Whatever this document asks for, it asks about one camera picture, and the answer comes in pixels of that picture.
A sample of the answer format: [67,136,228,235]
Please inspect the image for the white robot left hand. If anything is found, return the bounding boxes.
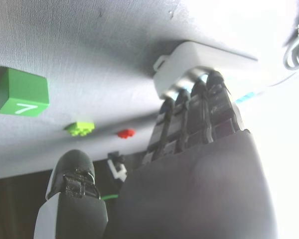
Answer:
[33,69,280,239]

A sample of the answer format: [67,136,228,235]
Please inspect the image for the white power strip blue sockets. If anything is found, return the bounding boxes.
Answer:
[152,41,267,105]

